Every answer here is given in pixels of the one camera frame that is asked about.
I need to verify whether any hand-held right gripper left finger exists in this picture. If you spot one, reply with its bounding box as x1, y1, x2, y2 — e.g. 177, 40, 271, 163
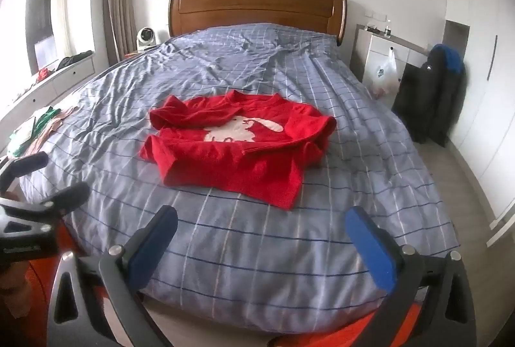
47, 205, 180, 347

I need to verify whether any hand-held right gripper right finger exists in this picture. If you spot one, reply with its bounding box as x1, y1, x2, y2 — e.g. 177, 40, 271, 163
345, 205, 477, 347

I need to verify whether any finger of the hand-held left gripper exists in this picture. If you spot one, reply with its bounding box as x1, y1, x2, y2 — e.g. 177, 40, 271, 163
0, 182, 91, 220
0, 152, 49, 195

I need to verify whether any red sweater with white print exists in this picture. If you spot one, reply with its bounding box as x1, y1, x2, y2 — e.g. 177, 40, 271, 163
139, 90, 337, 210

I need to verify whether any white cloth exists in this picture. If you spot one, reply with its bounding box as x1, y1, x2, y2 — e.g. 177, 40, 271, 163
10, 116, 41, 147

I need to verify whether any green clothing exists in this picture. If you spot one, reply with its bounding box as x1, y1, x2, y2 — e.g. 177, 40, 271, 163
8, 106, 61, 159

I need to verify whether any orange fuzzy clothing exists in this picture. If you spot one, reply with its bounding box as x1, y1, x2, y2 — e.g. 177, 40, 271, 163
0, 224, 423, 347

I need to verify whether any pink clothing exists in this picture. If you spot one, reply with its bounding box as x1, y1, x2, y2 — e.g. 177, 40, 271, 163
24, 106, 79, 155

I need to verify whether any grey-blue checked bed blanket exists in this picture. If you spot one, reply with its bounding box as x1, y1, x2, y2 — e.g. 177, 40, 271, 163
18, 23, 461, 333

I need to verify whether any white window bench with drawers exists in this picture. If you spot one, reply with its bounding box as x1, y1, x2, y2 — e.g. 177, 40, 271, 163
0, 50, 97, 147

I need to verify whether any dark clothing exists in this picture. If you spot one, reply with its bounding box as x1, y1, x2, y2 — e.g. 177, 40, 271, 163
56, 50, 94, 71

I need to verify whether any window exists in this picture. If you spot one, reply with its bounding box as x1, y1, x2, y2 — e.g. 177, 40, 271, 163
0, 0, 55, 70

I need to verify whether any black and blue jacket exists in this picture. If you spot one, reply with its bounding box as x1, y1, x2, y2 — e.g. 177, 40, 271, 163
392, 44, 467, 147

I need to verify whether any white desk fan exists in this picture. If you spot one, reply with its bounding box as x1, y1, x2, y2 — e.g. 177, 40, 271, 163
136, 26, 157, 51

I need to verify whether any white plastic bag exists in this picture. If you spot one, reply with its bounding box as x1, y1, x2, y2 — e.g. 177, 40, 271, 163
370, 47, 400, 98

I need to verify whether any white wardrobe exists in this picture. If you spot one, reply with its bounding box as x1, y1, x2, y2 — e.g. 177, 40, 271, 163
445, 0, 515, 247

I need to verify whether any white bedside dresser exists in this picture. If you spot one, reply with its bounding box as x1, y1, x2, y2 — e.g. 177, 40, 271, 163
350, 24, 431, 106

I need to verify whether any wooden headboard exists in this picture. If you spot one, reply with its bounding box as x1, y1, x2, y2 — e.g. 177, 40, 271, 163
168, 0, 347, 47

